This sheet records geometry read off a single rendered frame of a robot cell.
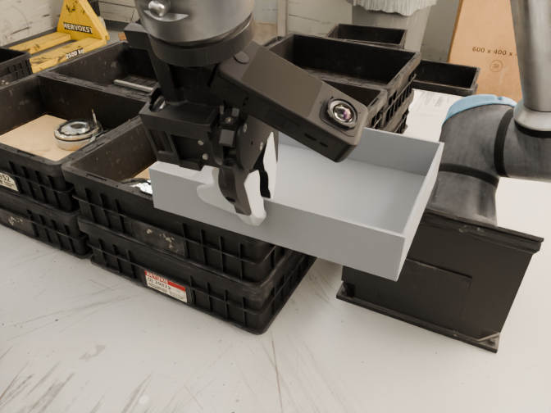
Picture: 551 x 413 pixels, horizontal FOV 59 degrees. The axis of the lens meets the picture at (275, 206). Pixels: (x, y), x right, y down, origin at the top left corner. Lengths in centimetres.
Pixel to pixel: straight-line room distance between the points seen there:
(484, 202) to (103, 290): 69
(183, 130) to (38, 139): 90
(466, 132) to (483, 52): 278
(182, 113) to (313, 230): 17
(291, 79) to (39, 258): 82
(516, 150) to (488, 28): 282
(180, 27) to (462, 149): 64
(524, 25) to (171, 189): 50
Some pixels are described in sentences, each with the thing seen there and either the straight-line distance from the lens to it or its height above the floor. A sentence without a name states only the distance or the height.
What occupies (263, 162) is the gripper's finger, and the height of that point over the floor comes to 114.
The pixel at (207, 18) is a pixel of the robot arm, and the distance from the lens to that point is 31.
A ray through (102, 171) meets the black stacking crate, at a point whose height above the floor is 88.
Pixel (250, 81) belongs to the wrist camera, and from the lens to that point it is 34.
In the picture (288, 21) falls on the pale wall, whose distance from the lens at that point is 420.
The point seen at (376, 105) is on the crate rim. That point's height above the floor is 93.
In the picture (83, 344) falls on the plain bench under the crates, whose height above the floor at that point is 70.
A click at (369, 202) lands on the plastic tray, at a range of 55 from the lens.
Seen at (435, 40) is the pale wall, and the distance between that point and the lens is 391.
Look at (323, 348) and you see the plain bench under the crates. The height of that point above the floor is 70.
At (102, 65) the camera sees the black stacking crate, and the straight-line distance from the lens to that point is 148.
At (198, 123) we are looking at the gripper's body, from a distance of 36.
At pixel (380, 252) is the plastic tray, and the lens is 44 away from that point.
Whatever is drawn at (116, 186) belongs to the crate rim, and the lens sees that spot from 82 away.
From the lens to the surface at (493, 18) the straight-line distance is 364.
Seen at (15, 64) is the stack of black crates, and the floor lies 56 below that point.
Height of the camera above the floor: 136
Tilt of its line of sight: 36 degrees down
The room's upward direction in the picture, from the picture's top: straight up
